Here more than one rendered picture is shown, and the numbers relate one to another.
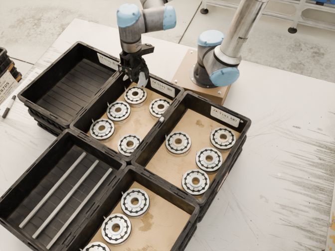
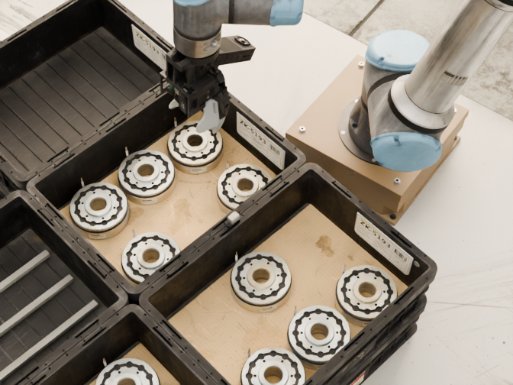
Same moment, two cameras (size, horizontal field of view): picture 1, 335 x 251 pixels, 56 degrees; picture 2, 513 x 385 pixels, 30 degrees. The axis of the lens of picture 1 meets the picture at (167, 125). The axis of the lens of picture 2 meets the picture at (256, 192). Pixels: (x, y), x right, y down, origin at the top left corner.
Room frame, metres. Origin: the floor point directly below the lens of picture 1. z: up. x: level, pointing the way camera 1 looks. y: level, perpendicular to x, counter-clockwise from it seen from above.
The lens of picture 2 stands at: (-0.15, -0.16, 2.28)
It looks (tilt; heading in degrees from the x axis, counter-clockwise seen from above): 56 degrees down; 9
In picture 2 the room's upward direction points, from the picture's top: 1 degrees clockwise
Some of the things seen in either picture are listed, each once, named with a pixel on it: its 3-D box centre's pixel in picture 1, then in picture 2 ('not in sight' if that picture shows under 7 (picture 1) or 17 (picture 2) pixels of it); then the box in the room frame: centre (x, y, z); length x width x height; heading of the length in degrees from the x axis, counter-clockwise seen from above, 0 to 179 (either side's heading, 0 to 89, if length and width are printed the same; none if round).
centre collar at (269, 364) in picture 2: (195, 181); (273, 375); (0.46, -0.09, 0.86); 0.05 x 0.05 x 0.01
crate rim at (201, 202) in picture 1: (193, 142); (289, 286); (0.59, -0.09, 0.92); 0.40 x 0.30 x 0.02; 144
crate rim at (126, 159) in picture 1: (128, 109); (168, 176); (0.77, 0.15, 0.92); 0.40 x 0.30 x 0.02; 144
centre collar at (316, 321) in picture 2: (209, 158); (319, 331); (0.55, -0.15, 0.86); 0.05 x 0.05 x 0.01
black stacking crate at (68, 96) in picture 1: (77, 88); (67, 98); (0.95, 0.39, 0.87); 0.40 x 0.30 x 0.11; 144
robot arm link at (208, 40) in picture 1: (211, 48); (397, 72); (1.04, -0.22, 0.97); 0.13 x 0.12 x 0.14; 10
